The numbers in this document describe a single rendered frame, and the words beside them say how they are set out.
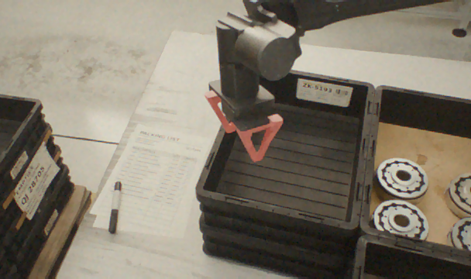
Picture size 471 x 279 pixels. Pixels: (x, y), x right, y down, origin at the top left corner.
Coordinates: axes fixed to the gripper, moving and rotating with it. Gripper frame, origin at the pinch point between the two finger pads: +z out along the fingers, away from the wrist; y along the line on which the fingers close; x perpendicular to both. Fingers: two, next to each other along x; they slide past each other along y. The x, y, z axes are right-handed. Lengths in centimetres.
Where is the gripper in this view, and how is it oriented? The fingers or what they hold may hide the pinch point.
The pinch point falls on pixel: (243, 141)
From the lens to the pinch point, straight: 76.3
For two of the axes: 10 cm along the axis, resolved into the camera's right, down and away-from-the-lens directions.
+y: 4.3, 4.6, -7.8
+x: 9.0, -2.7, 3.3
